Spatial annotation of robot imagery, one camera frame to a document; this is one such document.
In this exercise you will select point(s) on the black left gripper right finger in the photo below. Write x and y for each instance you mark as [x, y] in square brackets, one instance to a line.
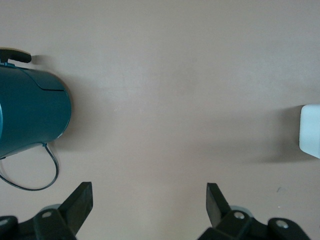
[220, 212]

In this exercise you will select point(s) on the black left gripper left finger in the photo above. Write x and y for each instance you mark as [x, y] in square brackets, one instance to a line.
[72, 212]

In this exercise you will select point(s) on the white square trash bin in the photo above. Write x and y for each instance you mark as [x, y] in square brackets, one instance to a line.
[311, 130]

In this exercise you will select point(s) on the dark teal kettle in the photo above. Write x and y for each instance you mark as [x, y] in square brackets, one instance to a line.
[30, 110]

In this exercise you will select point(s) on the brown paper table cover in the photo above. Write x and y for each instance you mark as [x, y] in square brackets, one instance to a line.
[160, 100]

